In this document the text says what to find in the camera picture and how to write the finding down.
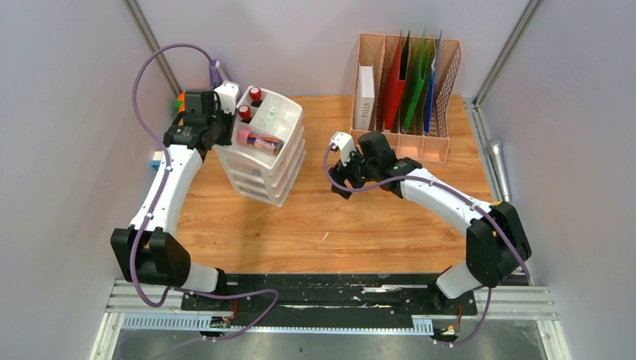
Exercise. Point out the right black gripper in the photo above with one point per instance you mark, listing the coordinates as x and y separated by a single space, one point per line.
340 173

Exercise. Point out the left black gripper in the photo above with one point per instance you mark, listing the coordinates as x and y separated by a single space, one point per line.
225 139

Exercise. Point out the red black stamp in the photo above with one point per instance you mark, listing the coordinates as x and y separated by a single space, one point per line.
245 114

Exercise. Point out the red round stamp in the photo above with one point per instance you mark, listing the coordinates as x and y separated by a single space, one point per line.
256 96

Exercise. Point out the white plastic drawer unit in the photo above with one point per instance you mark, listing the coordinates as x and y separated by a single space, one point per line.
255 174

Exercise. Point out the pink highlighter pack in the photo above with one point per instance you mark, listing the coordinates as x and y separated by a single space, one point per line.
260 141

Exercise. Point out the white hardcover book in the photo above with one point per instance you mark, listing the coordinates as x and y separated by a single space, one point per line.
364 98

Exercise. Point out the blue folder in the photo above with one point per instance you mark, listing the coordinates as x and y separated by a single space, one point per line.
428 106

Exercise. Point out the pink plastic file organizer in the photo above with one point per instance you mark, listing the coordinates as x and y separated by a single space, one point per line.
377 50

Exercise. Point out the red folder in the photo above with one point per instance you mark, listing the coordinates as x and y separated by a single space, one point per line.
395 82

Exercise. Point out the green folder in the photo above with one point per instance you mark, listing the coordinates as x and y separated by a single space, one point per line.
412 111

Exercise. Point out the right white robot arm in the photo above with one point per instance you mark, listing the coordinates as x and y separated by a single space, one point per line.
496 242

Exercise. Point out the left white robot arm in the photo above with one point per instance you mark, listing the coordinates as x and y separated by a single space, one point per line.
147 250

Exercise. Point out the orange tape dispenser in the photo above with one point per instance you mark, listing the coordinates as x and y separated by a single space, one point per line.
179 103

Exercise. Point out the blue white small block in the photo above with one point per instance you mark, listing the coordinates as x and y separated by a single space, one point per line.
156 160

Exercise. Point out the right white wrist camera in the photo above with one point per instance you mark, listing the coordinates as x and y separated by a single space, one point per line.
344 144

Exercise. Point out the purple object at wall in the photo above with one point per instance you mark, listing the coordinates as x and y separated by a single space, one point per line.
217 74

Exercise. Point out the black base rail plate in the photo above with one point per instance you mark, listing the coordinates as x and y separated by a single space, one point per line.
337 301

